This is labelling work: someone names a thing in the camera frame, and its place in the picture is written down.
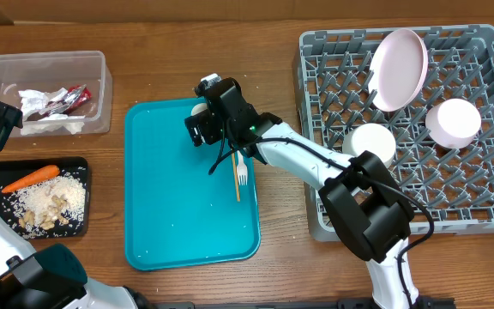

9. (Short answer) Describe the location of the wooden chopstick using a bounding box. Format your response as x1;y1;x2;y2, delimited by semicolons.
231;153;241;203

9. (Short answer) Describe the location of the large white plate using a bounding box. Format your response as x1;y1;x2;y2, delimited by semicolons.
367;28;428;112

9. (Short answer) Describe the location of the white bowl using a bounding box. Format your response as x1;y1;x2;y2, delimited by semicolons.
342;124;396;167

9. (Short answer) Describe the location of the white tissue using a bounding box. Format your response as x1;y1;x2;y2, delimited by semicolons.
19;88;85;136

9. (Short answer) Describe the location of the teal plastic serving tray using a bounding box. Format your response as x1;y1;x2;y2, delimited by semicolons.
123;98;261;271

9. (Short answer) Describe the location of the clear plastic bin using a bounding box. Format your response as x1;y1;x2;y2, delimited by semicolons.
0;51;113;137

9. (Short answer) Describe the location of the pile of rice and peanuts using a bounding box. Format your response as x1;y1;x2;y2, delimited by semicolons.
0;174;87;239

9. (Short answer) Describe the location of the white paper cup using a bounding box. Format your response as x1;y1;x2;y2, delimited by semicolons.
190;103;208;116

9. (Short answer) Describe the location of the black food waste tray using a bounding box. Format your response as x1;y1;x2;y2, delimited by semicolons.
0;157;91;239

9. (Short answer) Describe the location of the grey plastic dishwasher rack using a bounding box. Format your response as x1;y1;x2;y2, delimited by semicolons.
292;24;494;234

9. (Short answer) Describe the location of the white plastic fork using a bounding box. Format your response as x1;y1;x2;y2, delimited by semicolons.
237;151;248;185

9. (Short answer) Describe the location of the pink bowl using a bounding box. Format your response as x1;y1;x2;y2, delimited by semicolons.
425;99;482;148

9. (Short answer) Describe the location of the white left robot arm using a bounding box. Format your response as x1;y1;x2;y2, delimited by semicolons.
0;101;152;309

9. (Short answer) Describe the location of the red snack wrapper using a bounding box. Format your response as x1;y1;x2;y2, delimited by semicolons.
27;84;92;121

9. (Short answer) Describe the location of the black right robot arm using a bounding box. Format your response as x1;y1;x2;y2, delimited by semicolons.
184;74;419;308

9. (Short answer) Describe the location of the orange carrot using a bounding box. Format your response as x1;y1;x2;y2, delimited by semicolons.
2;165;60;193

